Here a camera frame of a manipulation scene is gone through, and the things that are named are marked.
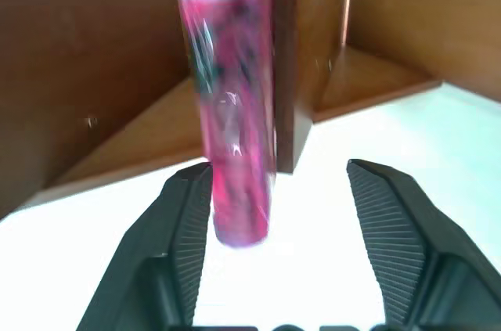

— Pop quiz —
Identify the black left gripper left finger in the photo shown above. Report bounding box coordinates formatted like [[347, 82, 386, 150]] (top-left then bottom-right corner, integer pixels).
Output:
[[75, 162, 214, 331]]

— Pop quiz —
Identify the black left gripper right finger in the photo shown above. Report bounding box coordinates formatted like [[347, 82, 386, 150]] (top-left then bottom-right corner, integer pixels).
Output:
[[346, 158, 501, 331]]

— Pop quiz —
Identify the pink patterned tube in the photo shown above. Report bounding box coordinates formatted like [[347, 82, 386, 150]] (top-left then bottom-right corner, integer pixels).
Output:
[[165, 0, 278, 250]]

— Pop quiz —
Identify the wooden bookshelf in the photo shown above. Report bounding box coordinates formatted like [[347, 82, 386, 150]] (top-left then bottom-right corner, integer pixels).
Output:
[[0, 0, 501, 221]]

